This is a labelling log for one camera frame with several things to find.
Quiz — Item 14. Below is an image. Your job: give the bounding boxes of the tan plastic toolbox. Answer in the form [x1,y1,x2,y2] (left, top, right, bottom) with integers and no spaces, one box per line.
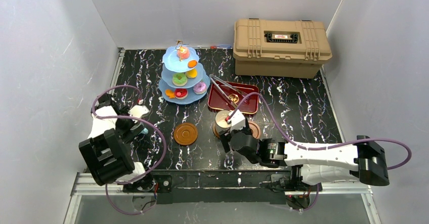
[233,19,332,79]

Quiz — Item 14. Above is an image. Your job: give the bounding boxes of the yellow cake slice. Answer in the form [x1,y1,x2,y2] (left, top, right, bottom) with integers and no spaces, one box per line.
[185,68,198,79]

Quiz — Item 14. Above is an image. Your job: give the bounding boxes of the red blue pen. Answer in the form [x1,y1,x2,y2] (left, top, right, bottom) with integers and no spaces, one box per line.
[209,44,232,49]

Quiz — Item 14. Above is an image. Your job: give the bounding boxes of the light blue cup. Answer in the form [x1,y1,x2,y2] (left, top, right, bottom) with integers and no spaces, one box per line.
[139,128,149,135]

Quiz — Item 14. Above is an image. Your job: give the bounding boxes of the silver metal tongs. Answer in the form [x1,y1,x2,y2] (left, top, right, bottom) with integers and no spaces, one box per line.
[207,74,256,110]

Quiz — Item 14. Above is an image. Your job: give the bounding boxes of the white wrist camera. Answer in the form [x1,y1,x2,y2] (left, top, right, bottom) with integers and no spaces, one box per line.
[128,105,149,119]
[226,109,246,130]

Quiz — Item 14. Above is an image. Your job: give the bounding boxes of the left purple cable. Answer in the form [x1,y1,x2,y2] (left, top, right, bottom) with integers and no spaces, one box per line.
[91,84,167,215]

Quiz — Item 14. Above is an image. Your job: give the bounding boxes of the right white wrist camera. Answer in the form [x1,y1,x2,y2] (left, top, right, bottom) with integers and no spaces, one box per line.
[226,109,246,130]

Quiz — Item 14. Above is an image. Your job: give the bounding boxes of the orange fish cookie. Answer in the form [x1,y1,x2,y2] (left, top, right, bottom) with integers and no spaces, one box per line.
[164,89,176,99]

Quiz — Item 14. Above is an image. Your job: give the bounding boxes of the purple cable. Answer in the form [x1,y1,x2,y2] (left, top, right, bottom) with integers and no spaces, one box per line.
[91,84,167,215]
[226,92,412,213]

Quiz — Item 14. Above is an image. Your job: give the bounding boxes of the beige ribbed mug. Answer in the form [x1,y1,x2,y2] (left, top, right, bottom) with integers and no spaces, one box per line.
[214,110,231,132]

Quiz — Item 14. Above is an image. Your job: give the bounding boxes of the green glazed donut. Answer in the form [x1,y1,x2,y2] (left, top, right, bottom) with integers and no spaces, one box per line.
[172,73,188,87]

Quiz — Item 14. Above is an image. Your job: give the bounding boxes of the purple glazed donut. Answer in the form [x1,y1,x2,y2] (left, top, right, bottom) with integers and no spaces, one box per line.
[193,81,207,95]

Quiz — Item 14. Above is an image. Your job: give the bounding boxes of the pink sugared cake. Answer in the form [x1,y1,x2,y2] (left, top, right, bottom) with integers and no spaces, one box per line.
[177,46,190,61]

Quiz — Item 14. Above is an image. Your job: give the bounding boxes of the red glazed donut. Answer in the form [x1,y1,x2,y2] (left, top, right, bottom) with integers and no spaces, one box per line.
[174,88,188,100]

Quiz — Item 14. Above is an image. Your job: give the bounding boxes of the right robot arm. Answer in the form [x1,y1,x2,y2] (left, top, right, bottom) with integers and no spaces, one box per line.
[214,119,390,186]

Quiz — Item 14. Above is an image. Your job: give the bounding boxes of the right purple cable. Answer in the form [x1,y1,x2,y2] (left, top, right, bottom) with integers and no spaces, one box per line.
[226,92,412,213]

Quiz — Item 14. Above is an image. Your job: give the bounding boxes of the blue three-tier cake stand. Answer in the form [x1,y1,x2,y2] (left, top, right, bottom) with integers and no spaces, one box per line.
[158,41,210,105]

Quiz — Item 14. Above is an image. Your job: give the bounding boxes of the round brown wooden box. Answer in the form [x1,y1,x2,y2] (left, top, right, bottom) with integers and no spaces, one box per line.
[212,123,223,139]

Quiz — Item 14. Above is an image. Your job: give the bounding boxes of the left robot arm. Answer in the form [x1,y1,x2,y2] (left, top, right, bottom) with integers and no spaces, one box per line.
[78,93,149,186]

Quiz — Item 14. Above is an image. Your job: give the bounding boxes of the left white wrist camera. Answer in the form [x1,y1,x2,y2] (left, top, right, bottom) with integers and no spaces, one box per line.
[128,105,149,119]

